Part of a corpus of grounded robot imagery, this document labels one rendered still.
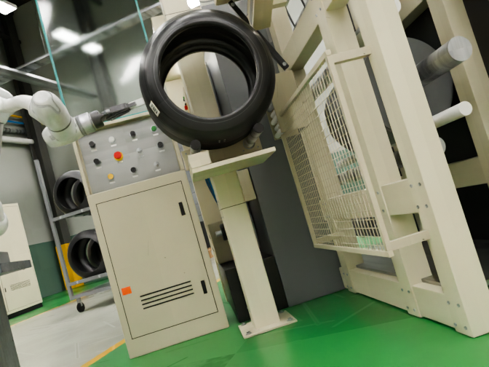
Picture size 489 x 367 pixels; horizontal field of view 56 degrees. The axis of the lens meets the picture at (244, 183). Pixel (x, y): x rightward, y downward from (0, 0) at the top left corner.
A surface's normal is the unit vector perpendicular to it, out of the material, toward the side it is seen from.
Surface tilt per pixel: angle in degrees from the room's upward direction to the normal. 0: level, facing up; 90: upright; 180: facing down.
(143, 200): 90
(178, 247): 90
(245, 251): 90
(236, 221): 90
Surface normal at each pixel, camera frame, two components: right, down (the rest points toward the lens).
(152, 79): -0.07, -0.07
